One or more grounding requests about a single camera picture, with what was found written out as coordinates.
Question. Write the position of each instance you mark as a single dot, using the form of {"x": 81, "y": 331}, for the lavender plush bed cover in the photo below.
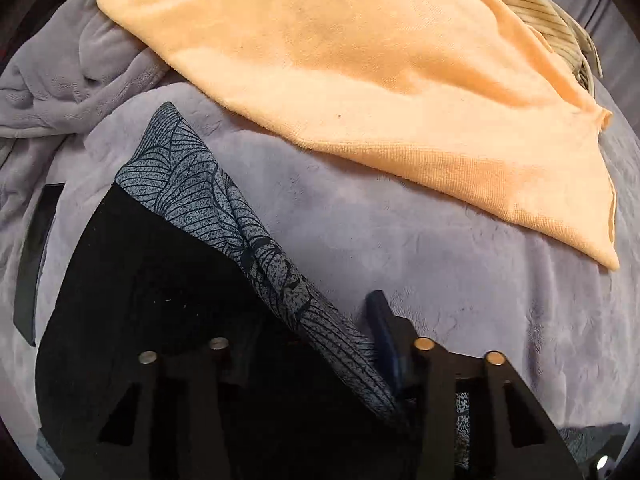
{"x": 474, "y": 283}

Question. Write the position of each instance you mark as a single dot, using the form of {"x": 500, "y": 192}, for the black smartphone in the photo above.
{"x": 32, "y": 256}

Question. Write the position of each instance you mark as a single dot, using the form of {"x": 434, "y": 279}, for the grey fleece blanket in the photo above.
{"x": 75, "y": 71}

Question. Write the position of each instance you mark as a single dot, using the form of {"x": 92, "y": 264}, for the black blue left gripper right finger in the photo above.
{"x": 463, "y": 417}

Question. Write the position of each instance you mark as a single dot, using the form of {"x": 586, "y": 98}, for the black pants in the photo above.
{"x": 133, "y": 273}

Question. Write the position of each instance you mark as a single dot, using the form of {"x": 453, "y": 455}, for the peach orange towel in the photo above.
{"x": 461, "y": 96}

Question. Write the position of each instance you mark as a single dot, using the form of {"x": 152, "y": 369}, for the beige striped garment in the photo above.
{"x": 566, "y": 37}

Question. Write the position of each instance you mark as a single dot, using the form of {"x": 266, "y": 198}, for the grey leaf-patterned cloth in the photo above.
{"x": 174, "y": 175}

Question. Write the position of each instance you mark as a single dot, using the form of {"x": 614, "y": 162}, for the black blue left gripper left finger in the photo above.
{"x": 167, "y": 421}

